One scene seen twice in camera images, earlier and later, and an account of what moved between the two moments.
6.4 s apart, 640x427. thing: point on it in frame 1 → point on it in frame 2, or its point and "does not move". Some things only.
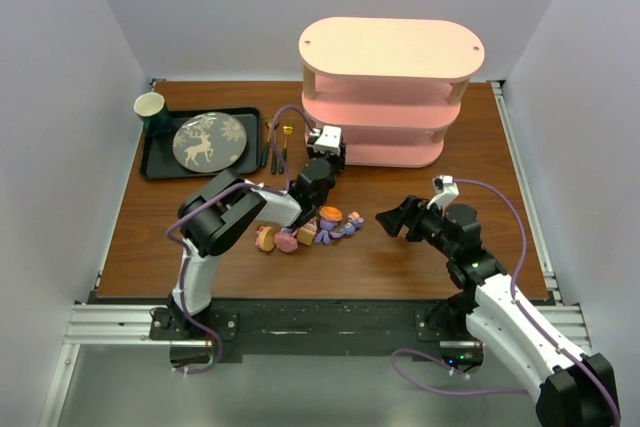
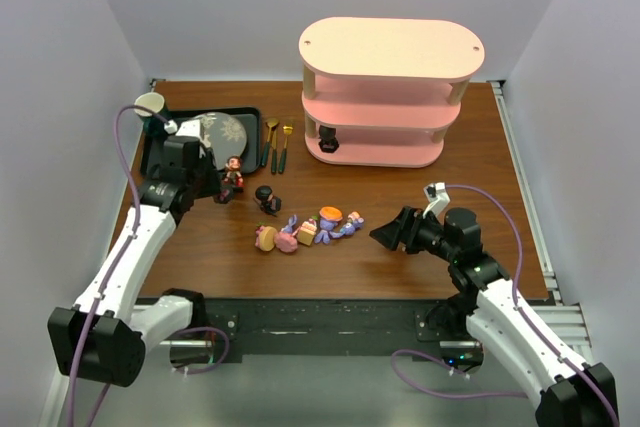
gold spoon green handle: x=269 y=124 does not move
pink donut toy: x=264 y=238 does not move
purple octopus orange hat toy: x=328 y=217 does not move
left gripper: x=326 y=158 → x=208 y=177
